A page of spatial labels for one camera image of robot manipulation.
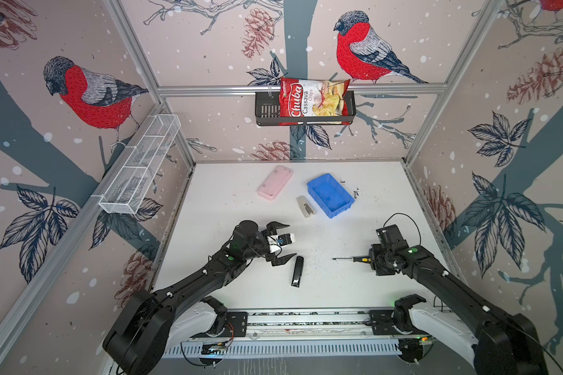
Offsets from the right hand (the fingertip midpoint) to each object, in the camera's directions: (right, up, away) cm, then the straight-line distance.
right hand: (363, 256), depth 85 cm
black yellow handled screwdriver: (-3, -1, +1) cm, 3 cm away
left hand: (-28, +9, -7) cm, 30 cm away
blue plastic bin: (-8, +21, +23) cm, 33 cm away
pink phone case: (-35, +28, +27) cm, 52 cm away
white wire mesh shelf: (-79, +34, -6) cm, 86 cm away
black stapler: (-24, -4, -3) cm, 25 cm away
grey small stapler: (-20, +16, +16) cm, 30 cm away
